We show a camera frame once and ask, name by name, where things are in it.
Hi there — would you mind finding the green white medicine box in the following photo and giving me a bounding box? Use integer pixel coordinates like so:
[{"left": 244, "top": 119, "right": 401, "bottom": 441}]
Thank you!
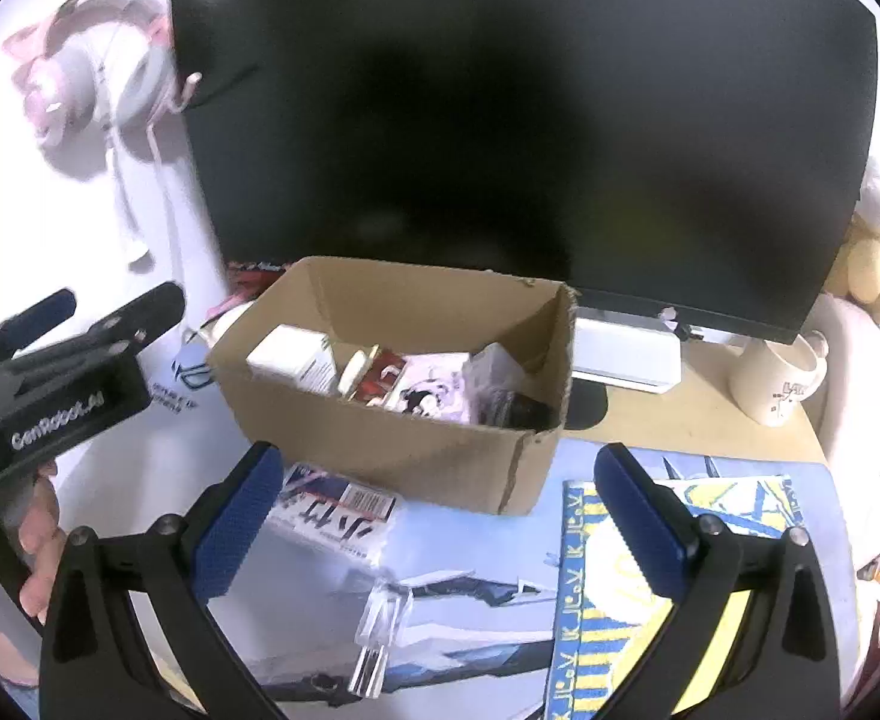
[{"left": 246, "top": 323, "right": 337, "bottom": 395}]

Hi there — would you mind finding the clear perfume bottle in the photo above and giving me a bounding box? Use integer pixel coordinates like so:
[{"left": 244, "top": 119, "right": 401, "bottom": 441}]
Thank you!
[{"left": 347, "top": 582, "right": 412, "bottom": 699}]

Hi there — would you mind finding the clear plastic bag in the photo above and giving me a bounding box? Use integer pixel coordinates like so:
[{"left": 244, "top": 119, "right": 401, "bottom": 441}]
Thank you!
[{"left": 463, "top": 341, "right": 526, "bottom": 424}]

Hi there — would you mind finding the cream plastic holder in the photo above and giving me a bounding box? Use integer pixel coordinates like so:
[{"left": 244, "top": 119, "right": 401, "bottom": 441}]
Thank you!
[{"left": 336, "top": 344, "right": 380, "bottom": 398}]

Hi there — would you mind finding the pink printed box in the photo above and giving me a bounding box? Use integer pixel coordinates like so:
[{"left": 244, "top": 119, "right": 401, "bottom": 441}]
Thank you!
[{"left": 387, "top": 353, "right": 471, "bottom": 424}]

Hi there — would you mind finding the black tissue pack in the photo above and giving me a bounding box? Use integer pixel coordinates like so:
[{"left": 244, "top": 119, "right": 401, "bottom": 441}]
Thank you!
[{"left": 490, "top": 390, "right": 557, "bottom": 433}]

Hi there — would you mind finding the person left hand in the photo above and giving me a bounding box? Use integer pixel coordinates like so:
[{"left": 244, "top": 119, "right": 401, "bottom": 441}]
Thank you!
[{"left": 17, "top": 460, "right": 65, "bottom": 622}]

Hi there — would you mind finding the yellow blue 404 rug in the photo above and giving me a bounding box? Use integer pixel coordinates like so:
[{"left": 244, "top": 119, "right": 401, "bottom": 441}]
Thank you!
[{"left": 550, "top": 475, "right": 858, "bottom": 720}]

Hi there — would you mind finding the pink fabric cover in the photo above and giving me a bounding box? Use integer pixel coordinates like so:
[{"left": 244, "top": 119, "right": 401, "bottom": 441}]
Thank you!
[{"left": 806, "top": 294, "right": 880, "bottom": 566}]

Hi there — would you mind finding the pink grey headset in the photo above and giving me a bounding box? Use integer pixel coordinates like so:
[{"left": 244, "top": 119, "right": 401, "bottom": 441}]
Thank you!
[{"left": 2, "top": 0, "right": 202, "bottom": 268}]

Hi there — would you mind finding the cream ceramic mug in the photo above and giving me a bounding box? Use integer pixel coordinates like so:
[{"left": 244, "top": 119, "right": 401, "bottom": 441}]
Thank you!
[{"left": 728, "top": 330, "right": 829, "bottom": 427}]

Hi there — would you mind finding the white monitor stand box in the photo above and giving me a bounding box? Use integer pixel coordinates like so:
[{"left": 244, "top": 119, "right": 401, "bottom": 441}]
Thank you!
[{"left": 572, "top": 317, "right": 683, "bottom": 395}]

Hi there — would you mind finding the brown cardboard box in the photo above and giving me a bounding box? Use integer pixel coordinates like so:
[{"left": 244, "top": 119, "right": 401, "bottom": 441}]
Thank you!
[{"left": 207, "top": 257, "right": 575, "bottom": 515}]

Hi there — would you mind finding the yellow plush toy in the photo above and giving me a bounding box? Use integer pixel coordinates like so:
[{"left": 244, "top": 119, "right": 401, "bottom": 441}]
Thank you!
[{"left": 822, "top": 158, "right": 880, "bottom": 328}]

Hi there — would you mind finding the black computer monitor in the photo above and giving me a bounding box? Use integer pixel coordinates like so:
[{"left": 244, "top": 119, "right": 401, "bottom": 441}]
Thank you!
[{"left": 170, "top": 0, "right": 878, "bottom": 341}]

